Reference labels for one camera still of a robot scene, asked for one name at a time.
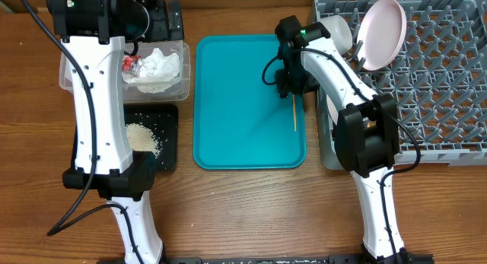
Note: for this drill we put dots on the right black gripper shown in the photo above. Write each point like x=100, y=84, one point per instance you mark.
x=285, y=87

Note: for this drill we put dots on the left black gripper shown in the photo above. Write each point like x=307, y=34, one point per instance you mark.
x=161, y=11

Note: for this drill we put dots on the red foil snack wrapper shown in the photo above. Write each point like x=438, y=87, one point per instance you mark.
x=131, y=64

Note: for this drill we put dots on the grey round bowl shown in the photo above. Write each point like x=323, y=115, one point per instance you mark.
x=339, y=31

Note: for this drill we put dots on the large white round plate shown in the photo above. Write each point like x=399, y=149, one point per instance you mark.
x=382, y=33

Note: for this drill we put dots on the small pink bowl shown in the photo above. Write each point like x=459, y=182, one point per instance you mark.
x=333, y=113

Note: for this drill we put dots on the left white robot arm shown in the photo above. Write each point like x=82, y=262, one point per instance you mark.
x=93, y=35

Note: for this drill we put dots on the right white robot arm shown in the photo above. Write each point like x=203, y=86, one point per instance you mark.
x=366, y=133

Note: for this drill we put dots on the clear plastic waste bin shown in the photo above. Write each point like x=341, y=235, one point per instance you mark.
x=171, y=89

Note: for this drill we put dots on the grey dishwasher rack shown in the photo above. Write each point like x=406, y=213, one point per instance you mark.
x=438, y=77

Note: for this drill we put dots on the crumpled white tissue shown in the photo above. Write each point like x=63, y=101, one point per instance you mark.
x=157, y=72

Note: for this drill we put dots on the teal plastic tray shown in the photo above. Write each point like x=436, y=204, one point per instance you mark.
x=240, y=121

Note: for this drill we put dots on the black tray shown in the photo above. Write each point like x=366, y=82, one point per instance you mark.
x=160, y=119

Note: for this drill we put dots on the pile of rice grains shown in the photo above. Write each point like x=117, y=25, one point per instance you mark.
x=142, y=139

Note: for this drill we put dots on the black rail at table edge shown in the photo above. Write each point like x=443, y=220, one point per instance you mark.
x=333, y=259

